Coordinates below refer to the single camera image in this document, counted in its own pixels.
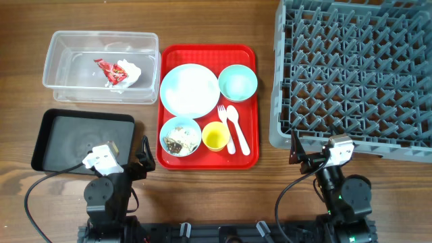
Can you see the mint green bowl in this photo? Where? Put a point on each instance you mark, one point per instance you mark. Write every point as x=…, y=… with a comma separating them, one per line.
x=237, y=83

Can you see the red snack wrapper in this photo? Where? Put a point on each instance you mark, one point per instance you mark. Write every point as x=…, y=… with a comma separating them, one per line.
x=114, y=73

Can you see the small light blue bowl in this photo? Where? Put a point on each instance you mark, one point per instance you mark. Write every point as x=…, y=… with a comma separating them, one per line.
x=175, y=122

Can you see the white plastic spoon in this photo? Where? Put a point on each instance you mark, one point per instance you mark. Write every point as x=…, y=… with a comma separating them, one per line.
x=233, y=116

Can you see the clear plastic bin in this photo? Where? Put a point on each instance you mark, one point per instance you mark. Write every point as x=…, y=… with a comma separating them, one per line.
x=72, y=73

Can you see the food leftovers rice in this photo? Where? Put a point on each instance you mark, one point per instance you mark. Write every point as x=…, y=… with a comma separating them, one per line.
x=181, y=141

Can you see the yellow plastic cup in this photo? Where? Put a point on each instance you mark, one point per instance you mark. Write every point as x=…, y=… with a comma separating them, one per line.
x=215, y=136

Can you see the grey dishwasher rack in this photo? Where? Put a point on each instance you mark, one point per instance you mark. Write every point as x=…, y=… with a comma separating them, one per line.
x=356, y=67

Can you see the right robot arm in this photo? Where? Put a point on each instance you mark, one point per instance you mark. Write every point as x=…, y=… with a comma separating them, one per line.
x=347, y=198

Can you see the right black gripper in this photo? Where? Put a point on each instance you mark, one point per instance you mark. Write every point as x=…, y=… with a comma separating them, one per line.
x=312, y=160

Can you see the crumpled white tissue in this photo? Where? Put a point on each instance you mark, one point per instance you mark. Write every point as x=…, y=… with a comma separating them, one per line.
x=133, y=72

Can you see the black waste tray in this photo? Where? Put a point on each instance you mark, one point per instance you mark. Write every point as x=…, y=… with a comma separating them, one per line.
x=67, y=136

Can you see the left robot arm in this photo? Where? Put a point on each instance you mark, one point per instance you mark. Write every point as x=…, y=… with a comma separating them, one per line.
x=108, y=195

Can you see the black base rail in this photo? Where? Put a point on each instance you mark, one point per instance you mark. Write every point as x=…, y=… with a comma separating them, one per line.
x=297, y=231

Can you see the red plastic tray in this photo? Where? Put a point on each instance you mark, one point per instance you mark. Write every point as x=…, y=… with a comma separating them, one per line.
x=216, y=57

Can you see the white plastic fork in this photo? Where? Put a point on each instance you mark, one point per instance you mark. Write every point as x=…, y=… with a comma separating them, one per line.
x=222, y=113

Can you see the large light blue plate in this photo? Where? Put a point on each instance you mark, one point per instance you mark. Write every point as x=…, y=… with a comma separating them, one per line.
x=190, y=90

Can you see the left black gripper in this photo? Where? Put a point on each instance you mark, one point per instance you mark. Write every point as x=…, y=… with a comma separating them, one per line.
x=145, y=159

